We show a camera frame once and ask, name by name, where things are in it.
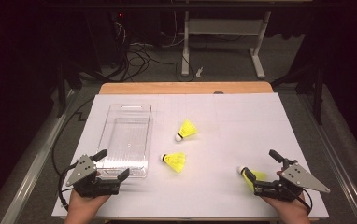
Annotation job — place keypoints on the person's right hand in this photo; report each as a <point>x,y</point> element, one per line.
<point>290,211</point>

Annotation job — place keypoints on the person's left hand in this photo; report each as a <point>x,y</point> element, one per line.
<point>81,208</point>

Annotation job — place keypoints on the yellow shuttlecock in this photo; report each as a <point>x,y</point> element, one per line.
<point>259,175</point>
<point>175,161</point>
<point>186,129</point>

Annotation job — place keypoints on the aluminium rail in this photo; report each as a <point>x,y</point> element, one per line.
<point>33,165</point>
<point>338,174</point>

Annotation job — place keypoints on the white board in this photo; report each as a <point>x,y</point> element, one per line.
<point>229,140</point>

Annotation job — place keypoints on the black metal stand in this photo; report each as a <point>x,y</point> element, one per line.
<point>62,93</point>
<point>318,93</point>

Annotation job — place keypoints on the clear plastic tray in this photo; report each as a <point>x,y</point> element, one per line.
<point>126,137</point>

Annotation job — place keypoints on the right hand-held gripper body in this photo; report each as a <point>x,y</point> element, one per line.
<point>295,177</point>

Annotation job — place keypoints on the dark equipment with red light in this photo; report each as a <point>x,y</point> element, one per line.
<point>117,37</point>

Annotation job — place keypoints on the white metal desk frame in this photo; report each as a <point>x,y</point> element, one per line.
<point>223,26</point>

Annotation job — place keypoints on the small white plastic object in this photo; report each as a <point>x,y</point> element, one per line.
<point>199,72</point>

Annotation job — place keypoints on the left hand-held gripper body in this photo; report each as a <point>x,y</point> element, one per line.
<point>86,183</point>

